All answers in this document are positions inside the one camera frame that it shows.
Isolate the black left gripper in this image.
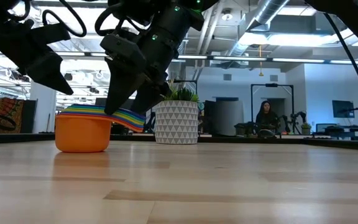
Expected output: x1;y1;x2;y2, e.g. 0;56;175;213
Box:
0;21;75;96

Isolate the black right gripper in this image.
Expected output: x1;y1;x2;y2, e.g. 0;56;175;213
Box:
104;5;205;116

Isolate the yellow measuring cup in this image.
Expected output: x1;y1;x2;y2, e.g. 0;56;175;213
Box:
57;110;145;131

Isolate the large orange measuring cup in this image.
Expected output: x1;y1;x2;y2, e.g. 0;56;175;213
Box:
54;112;145;154

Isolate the succulent in white patterned pot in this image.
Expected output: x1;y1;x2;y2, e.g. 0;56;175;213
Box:
154;82;200;146

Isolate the grey cylindrical column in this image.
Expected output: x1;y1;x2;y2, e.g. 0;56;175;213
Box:
215;96;245;136

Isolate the long ceiling light strip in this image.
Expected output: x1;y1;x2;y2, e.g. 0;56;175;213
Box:
0;51;358;65

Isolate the round ceiling detector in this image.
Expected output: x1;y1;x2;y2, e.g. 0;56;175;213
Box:
221;9;234;22

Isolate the person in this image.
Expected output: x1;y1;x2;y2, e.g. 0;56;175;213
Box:
255;100;281;135

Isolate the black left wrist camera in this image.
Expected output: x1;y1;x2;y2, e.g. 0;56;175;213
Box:
31;23;71;44

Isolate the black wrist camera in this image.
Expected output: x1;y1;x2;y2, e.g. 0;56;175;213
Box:
99;32;147;75
31;23;71;44

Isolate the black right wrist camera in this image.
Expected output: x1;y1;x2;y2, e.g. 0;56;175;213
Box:
99;32;147;75

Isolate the black left camera cable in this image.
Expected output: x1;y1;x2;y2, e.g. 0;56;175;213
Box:
41;0;88;39

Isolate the black camera cable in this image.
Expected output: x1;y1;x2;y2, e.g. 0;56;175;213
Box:
41;0;88;39
94;2;136;37

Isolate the colourful patterned wall hanging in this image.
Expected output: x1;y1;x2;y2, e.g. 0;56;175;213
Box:
0;98;24;134

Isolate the black right camera cable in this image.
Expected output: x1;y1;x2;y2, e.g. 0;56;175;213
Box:
94;2;136;37

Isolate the black metal table frame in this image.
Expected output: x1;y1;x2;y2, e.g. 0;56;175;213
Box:
0;132;358;152

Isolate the slanted silver ceiling duct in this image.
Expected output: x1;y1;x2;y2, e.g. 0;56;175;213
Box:
225;0;291;63

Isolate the wall-mounted dark screen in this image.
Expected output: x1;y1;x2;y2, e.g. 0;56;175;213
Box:
332;100;356;119

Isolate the black hanging arm cable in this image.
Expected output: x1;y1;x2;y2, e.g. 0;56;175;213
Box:
321;12;358;121

